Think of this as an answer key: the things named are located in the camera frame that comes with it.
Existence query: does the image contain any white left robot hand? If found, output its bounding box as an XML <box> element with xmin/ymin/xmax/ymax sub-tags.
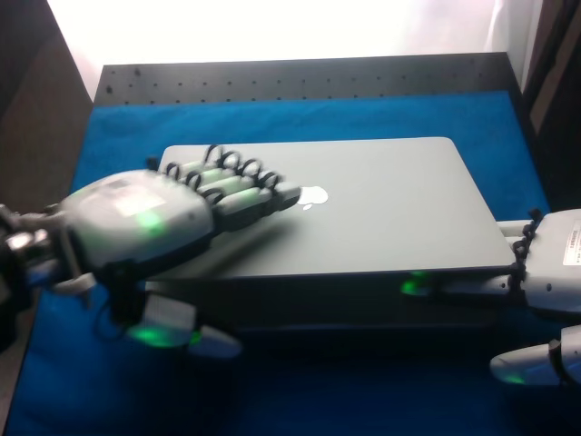
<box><xmin>57</xmin><ymin>144</ymin><xmax>303</xmax><ymax>361</ymax></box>

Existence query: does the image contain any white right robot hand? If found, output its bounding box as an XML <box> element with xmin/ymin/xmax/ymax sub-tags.
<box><xmin>399</xmin><ymin>207</ymin><xmax>581</xmax><ymax>388</ymax></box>

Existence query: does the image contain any silver laptop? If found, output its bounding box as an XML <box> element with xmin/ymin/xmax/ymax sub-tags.
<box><xmin>144</xmin><ymin>136</ymin><xmax>515</xmax><ymax>332</ymax></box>

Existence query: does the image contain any blue table cloth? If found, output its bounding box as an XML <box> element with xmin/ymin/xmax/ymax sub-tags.
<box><xmin>7</xmin><ymin>89</ymin><xmax>581</xmax><ymax>436</ymax></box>

